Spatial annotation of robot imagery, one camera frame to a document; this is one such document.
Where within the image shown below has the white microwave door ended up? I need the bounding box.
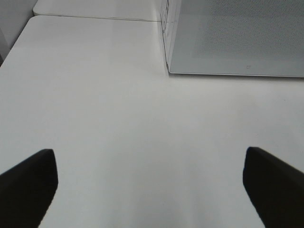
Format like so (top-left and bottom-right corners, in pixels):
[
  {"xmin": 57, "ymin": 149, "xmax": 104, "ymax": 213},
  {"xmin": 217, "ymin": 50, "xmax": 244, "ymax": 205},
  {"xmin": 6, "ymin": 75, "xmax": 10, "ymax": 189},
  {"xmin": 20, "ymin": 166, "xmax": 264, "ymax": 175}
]
[{"xmin": 169, "ymin": 0, "xmax": 304, "ymax": 77}]

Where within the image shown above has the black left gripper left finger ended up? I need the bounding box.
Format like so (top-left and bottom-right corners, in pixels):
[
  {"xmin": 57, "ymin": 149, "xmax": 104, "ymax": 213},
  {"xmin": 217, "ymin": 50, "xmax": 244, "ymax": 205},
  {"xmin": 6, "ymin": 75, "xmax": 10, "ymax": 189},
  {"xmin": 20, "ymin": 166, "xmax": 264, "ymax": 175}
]
[{"xmin": 0, "ymin": 149, "xmax": 58, "ymax": 228}]

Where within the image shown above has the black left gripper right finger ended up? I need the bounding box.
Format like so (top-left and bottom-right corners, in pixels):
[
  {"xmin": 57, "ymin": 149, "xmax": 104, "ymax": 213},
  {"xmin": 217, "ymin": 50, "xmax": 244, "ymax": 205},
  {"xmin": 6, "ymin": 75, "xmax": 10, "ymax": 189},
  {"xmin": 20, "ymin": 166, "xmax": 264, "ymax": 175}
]
[{"xmin": 243, "ymin": 147, "xmax": 304, "ymax": 228}]

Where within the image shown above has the white microwave oven body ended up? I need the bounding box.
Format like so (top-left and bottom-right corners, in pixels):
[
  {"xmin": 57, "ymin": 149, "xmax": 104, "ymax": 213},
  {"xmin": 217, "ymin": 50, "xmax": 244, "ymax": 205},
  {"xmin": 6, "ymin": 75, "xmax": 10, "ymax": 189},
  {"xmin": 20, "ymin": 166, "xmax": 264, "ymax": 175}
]
[{"xmin": 160, "ymin": 0, "xmax": 177, "ymax": 71}]

